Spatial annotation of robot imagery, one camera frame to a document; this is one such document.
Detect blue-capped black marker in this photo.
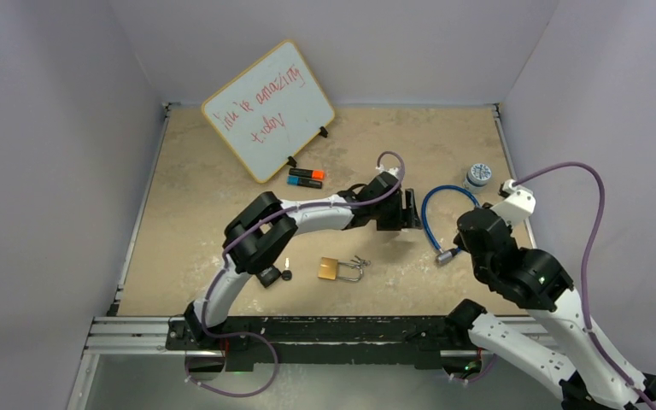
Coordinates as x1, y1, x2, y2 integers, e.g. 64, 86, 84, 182
287, 175, 323, 189

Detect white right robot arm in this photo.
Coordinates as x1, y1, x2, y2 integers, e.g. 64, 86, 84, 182
445, 179, 656, 409

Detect silver key bunch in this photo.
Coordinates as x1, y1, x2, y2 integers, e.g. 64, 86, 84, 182
350, 255, 371, 267

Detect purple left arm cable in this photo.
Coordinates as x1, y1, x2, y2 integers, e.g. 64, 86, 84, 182
184, 150, 406, 397

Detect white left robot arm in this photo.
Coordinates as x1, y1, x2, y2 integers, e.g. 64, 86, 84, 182
184, 172, 422, 349

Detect orange-capped black marker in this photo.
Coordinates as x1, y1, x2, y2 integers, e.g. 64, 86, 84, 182
289, 167, 325, 181

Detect aluminium frame rail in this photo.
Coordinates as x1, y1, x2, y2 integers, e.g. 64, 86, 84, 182
84, 316, 185, 355

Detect black padlock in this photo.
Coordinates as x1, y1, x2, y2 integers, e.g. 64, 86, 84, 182
256, 266, 282, 289

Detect white dry-erase board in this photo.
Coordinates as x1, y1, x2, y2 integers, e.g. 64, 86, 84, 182
201, 39, 336, 183

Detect black-headed key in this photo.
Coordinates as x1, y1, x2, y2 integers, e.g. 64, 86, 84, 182
280, 258, 293, 281

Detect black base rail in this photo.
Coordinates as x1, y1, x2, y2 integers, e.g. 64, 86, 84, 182
166, 315, 491, 378

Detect brass padlock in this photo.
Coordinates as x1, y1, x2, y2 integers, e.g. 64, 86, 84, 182
317, 257, 365, 283

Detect blue cable lock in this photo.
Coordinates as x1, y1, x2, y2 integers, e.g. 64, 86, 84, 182
419, 184, 480, 266

